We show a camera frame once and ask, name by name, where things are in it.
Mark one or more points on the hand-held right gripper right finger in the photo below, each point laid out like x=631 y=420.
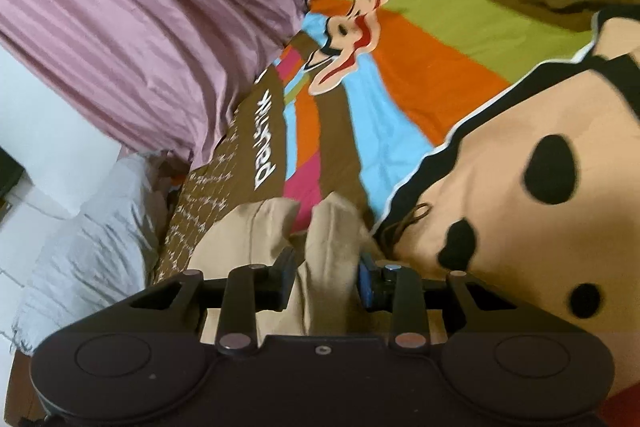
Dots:
x=366 y=287

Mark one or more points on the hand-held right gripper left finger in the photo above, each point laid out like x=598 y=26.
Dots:
x=286 y=279

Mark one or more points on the beige hoodie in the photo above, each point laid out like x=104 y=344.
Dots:
x=327 y=252

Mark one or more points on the light blue pillow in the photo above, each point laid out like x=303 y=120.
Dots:
x=85 y=247

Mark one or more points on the colourful printed bedsheet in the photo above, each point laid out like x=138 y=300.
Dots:
x=450 y=57

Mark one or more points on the pink satin cloth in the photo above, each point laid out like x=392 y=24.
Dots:
x=150 y=22

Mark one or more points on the black object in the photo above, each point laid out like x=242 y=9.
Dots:
x=7 y=177

